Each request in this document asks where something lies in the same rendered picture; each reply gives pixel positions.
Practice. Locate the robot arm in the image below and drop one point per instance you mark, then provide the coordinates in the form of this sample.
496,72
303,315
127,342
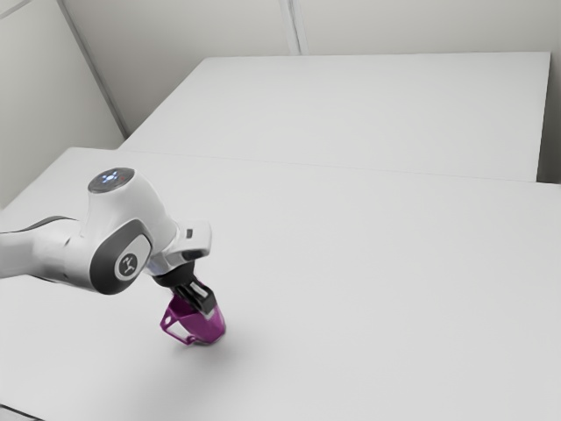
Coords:
109,219

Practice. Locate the purple faceted mug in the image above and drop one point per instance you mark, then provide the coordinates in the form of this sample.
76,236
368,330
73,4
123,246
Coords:
202,325

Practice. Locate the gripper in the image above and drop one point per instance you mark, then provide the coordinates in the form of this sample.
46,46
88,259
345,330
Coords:
176,276

